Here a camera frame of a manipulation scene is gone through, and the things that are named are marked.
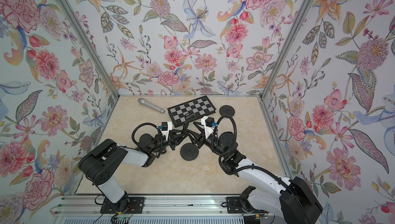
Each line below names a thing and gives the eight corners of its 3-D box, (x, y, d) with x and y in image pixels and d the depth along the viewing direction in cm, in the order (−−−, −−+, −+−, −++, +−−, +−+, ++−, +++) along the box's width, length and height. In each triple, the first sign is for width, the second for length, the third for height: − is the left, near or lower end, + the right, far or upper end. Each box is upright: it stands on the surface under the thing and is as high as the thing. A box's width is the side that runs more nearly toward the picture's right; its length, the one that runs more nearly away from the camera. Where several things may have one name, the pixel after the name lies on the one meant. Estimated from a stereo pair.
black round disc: (220, 116, 112) (220, 114, 110) (218, 106, 117) (219, 105, 116) (234, 116, 112) (235, 114, 110) (233, 106, 117) (233, 105, 116)
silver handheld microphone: (138, 102, 119) (137, 100, 116) (142, 99, 121) (141, 97, 118) (162, 114, 111) (162, 112, 109) (166, 111, 113) (165, 108, 111)
